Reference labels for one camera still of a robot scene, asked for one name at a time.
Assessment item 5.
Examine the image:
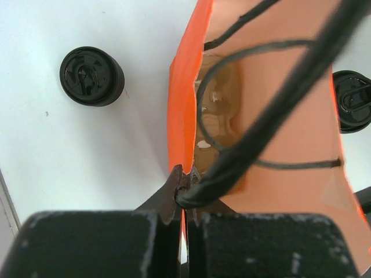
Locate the brown pulp cup carrier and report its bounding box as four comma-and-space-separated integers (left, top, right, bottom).
194, 63, 241, 178

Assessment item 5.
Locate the aluminium frame rail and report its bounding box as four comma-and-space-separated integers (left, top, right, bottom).
0, 169, 23, 241

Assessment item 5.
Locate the orange paper bag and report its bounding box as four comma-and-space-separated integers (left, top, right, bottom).
177, 1, 370, 272

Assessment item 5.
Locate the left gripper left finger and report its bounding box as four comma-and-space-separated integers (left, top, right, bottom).
1, 211, 180, 277

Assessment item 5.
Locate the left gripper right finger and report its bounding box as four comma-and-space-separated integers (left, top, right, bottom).
188, 213, 359, 277

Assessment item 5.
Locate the black plastic cup lid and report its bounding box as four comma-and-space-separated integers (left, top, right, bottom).
333, 70, 370, 134

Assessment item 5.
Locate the stack of black lids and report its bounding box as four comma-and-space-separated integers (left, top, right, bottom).
59, 46, 125, 107

